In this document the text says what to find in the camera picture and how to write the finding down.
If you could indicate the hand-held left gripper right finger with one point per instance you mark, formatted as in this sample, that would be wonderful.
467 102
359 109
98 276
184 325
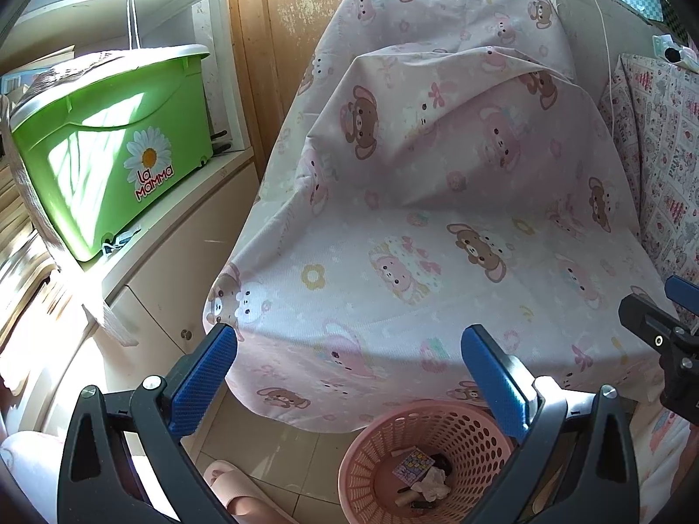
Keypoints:
491 382

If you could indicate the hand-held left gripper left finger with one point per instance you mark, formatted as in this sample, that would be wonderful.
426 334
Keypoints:
205 376

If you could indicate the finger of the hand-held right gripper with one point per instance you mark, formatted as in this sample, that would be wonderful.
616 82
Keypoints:
641 316
682 290

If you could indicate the bear print tissue packet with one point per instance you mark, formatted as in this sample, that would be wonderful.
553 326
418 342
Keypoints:
412 464

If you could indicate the large white tissue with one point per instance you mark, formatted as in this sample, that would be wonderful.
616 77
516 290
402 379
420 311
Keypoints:
431 483

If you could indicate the pink plastic basket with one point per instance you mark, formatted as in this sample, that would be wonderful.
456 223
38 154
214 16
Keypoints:
371 447

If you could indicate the black cylinder spool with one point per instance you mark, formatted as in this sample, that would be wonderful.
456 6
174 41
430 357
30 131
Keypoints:
420 502

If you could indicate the beige thread spool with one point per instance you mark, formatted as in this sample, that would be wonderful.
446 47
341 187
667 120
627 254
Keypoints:
405 496

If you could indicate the person's right leg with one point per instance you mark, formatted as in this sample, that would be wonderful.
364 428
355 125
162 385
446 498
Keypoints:
666 464

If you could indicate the person's leg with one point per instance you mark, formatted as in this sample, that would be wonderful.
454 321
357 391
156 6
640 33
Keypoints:
666 464
27 469

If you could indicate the white shelf cabinet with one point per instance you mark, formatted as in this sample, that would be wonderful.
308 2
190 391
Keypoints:
164 284

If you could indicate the pink slipper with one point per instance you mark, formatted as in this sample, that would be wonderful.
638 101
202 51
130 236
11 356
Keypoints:
229 480

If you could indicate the patterned pillow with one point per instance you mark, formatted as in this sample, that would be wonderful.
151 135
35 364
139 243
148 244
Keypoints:
666 147

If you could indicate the person's foot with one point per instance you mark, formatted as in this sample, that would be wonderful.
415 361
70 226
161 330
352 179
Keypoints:
256 513

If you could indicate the person's left leg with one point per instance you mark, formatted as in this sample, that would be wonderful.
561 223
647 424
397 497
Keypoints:
27 469

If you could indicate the pink bear print sheet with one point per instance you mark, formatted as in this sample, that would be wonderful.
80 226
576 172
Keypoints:
437 174

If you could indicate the green plastic storage box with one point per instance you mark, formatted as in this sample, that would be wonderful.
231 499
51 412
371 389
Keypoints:
82 174

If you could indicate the white worn furniture panel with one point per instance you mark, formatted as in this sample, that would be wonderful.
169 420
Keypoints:
628 49

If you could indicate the green checkered cloth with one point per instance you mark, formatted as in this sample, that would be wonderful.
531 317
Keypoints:
639 0

